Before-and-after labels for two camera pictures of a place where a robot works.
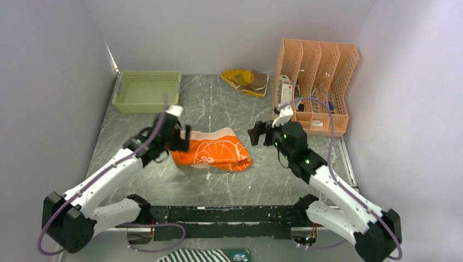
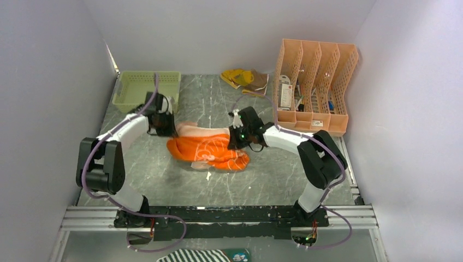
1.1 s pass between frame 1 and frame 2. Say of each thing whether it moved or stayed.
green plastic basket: stayed
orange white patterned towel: stayed
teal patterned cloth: stayed
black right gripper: moved
